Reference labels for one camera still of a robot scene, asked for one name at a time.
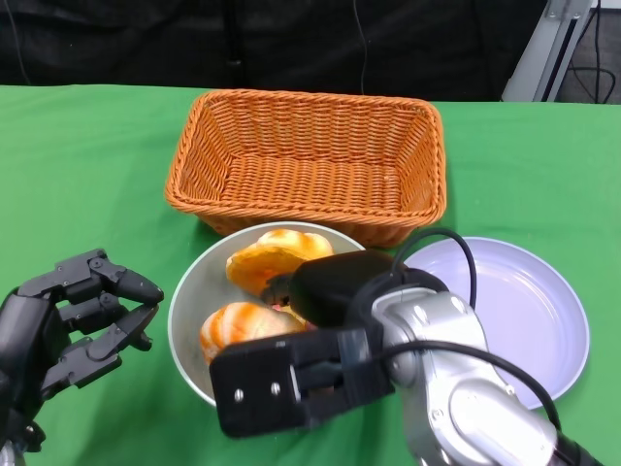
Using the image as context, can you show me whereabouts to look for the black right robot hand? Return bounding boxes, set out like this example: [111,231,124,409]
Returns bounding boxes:
[260,250,405,332]

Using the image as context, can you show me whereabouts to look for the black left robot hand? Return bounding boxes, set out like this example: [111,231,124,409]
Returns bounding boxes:
[0,249,165,418]

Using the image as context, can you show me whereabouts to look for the golden orange ring bread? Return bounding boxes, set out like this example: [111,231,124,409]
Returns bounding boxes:
[225,228,336,297]

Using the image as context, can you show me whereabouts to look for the orange white striped bread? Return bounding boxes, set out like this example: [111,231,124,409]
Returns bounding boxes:
[200,301,310,365]

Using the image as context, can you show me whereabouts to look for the grey-green bowl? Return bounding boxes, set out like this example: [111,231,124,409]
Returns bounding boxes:
[167,220,375,409]

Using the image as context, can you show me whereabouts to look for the orange wicker basket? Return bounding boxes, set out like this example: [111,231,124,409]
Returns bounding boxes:
[164,88,447,249]

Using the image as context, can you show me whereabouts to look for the lavender round plate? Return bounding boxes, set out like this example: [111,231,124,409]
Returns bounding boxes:
[402,236,592,412]

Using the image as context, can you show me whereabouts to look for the green tablecloth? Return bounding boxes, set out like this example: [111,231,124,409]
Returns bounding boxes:
[0,83,621,466]

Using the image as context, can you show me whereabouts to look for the black backdrop curtain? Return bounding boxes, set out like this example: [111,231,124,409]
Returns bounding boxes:
[0,0,554,103]

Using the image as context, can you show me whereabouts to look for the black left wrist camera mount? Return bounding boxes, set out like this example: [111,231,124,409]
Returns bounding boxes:
[0,402,45,455]

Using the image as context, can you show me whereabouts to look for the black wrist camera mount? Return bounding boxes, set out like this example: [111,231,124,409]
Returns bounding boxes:
[209,329,397,438]
[0,402,45,455]

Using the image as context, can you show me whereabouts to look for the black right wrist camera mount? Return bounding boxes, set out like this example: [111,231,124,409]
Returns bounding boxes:
[209,329,397,438]

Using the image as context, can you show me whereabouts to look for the grey aluminium frame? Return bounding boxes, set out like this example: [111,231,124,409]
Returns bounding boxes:
[504,0,603,103]

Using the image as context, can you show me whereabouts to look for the black looped floor cables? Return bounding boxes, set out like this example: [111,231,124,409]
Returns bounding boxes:
[570,18,621,103]

